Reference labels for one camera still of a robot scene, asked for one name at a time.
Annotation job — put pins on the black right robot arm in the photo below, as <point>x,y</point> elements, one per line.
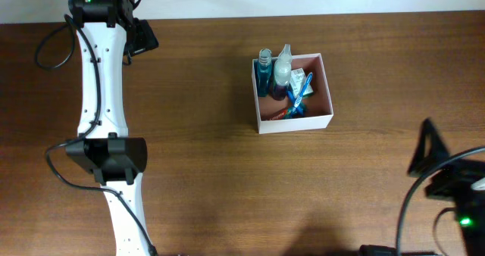
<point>469,216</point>

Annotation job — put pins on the blue mouthwash bottle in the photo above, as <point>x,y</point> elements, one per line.
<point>264,71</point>

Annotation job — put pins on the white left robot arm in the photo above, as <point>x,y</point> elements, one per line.
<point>109,35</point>

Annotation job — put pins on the blue disposable razor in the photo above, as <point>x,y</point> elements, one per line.
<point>302,108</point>

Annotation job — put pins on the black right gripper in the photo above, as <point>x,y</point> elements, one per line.
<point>445,176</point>

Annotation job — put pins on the green white soap box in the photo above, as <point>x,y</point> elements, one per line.
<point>297,81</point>

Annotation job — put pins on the clear purple spray bottle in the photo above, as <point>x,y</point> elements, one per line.
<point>282,73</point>

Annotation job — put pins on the blue white toothbrush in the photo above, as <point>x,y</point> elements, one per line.
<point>299,97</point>

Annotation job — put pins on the red green toothpaste tube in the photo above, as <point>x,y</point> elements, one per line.
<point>284,114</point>

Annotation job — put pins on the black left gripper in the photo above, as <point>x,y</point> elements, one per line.
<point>143,39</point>

